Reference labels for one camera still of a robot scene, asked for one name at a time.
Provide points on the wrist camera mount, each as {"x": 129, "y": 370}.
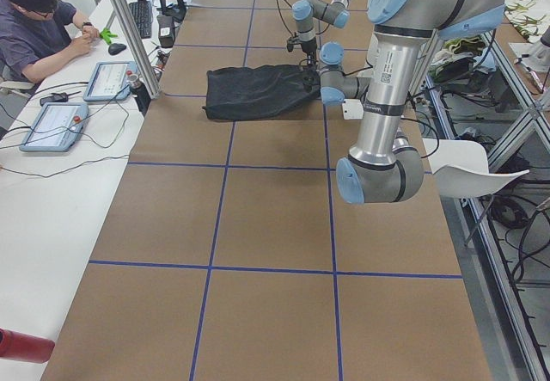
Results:
{"x": 292, "y": 41}

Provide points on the aluminium frame post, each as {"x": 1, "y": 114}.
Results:
{"x": 136, "y": 45}

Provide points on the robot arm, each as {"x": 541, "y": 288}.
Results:
{"x": 304, "y": 12}
{"x": 382, "y": 166}

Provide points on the far teach pendant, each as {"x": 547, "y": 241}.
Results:
{"x": 109, "y": 81}

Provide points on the black keyboard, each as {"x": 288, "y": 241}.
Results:
{"x": 141, "y": 13}

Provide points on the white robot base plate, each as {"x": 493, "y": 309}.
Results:
{"x": 352, "y": 109}

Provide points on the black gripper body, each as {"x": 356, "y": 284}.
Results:
{"x": 308, "y": 81}
{"x": 308, "y": 48}

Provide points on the black graphic t-shirt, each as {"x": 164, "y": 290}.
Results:
{"x": 243, "y": 93}

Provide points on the black computer mouse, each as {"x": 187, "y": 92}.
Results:
{"x": 116, "y": 48}

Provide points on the teach pendant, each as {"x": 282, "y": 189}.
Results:
{"x": 56, "y": 128}
{"x": 109, "y": 81}

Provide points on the dark drink bottle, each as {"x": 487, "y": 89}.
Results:
{"x": 139, "y": 92}

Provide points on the near teach pendant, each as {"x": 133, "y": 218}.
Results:
{"x": 56, "y": 128}

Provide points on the white chair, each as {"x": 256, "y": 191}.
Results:
{"x": 461, "y": 169}

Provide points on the seated man in grey shirt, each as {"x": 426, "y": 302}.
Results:
{"x": 40, "y": 37}

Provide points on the green plastic tool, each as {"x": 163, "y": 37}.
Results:
{"x": 107, "y": 35}

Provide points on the red bottle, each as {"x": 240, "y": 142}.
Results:
{"x": 25, "y": 348}

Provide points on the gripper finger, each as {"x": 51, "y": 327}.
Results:
{"x": 310, "y": 63}

